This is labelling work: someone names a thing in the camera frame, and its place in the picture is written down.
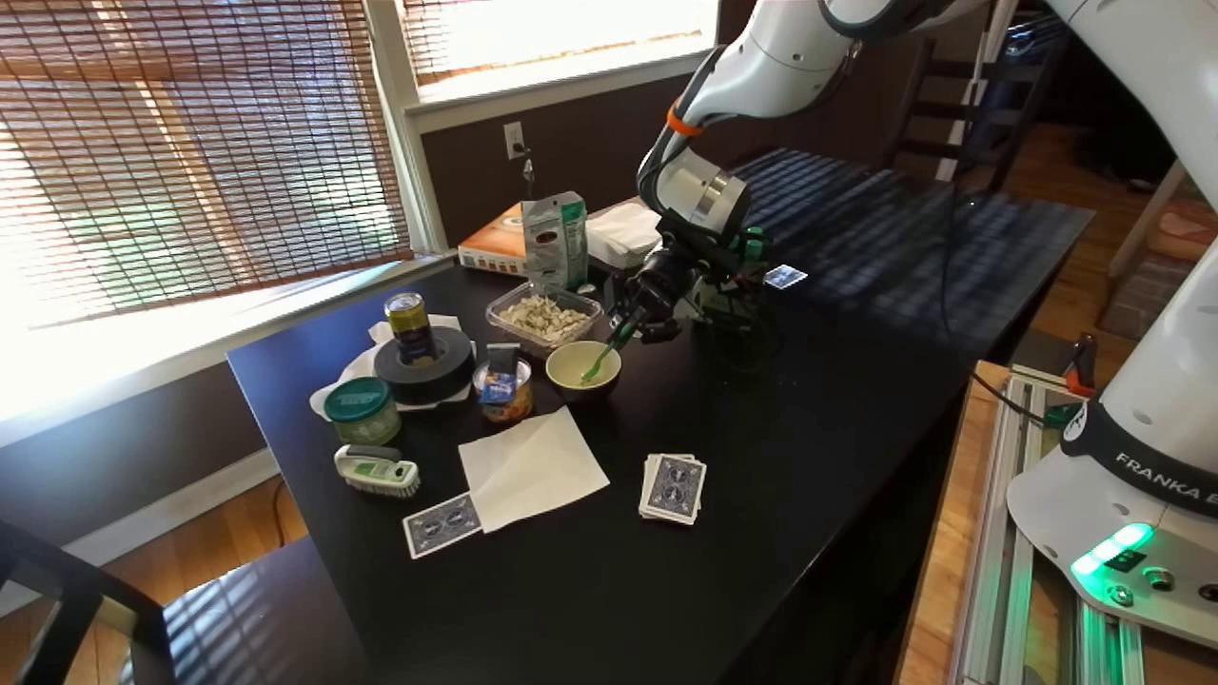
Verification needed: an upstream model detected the small dark jar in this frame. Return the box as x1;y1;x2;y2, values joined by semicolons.
383;288;433;343

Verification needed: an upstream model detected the green plastic spoon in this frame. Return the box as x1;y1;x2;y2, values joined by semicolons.
576;320;639;387

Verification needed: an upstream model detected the dark ladder-back chair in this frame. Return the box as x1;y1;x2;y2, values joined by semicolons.
888;12;1081;193

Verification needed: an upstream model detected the folded white towel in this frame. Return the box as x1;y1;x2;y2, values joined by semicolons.
584;193;668;274

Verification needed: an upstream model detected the teal lidded container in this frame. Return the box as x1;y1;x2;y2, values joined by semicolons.
319;375;404;448

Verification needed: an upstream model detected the small red tool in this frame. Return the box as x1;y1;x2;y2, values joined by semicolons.
1064;333;1104;396

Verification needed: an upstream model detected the white green handheld device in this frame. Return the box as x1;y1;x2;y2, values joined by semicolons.
333;442;425;504

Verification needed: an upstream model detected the brown bamboo window blind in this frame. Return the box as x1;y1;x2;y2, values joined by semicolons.
0;0;424;334
397;0;721;92

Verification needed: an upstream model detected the aluminium rail frame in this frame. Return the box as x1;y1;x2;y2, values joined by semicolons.
947;363;1218;685

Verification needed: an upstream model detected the small glass cup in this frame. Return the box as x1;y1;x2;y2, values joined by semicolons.
472;359;536;425

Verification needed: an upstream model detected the green white carton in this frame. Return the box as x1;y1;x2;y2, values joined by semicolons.
523;188;589;296

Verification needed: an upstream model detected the black wooden chair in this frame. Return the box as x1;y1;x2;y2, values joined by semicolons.
0;517;372;685

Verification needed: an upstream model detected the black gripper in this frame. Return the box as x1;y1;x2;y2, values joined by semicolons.
606;226;754;345

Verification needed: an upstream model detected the white paper napkin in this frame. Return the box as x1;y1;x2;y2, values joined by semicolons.
455;404;613;537

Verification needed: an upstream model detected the green-capped small bottle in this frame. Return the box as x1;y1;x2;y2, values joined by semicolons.
739;226;773;278

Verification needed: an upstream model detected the clear plastic lunchbox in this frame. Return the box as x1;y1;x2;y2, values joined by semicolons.
482;278;609;359

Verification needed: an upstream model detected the blue playing card deck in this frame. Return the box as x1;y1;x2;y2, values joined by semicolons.
637;448;711;531

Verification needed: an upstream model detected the white pumpkin seeds pile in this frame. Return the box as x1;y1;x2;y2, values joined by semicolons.
505;292;595;343

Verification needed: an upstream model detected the cream round bowl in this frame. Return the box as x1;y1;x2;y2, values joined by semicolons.
546;340;630;396

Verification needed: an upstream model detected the small white label card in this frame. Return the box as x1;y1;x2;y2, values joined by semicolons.
762;259;810;292

